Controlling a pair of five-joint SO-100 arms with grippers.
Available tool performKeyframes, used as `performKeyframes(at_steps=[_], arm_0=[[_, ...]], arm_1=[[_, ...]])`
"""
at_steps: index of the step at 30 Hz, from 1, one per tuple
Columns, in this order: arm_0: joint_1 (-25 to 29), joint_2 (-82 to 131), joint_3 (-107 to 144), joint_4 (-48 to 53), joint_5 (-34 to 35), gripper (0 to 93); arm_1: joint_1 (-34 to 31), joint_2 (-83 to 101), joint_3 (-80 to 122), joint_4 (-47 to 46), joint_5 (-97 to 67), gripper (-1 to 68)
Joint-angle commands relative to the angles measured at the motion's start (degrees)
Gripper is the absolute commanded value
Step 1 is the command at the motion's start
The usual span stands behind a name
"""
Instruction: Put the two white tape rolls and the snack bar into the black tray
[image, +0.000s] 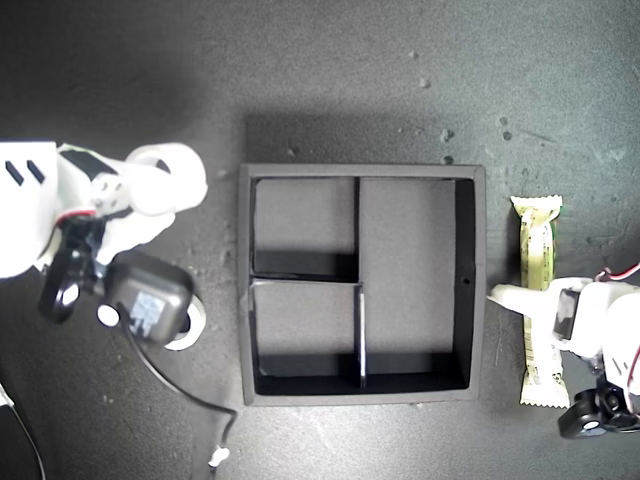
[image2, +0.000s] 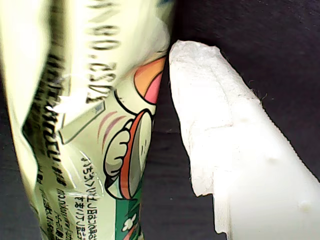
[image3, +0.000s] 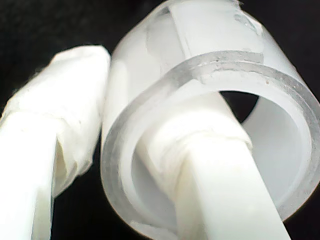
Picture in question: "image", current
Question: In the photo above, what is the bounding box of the black camera cable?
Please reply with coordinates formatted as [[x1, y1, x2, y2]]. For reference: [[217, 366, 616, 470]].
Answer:
[[115, 304, 240, 469]]

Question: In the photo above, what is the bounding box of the white tape roll green core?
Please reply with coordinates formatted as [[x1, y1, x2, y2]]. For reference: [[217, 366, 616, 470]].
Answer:
[[167, 294, 208, 352]]

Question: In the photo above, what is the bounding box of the snack bar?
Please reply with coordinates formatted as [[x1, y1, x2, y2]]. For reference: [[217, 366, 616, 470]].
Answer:
[[508, 194, 571, 410]]

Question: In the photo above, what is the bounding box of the black tray with wells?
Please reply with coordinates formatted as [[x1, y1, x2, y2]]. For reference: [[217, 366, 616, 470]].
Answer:
[[237, 162, 487, 407]]

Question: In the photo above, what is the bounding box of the black pad with white edge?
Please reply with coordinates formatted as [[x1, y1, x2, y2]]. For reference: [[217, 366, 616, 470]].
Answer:
[[0, 382, 46, 480]]

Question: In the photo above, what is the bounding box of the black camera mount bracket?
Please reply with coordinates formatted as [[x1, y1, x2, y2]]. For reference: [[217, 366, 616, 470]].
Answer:
[[38, 264, 101, 325]]

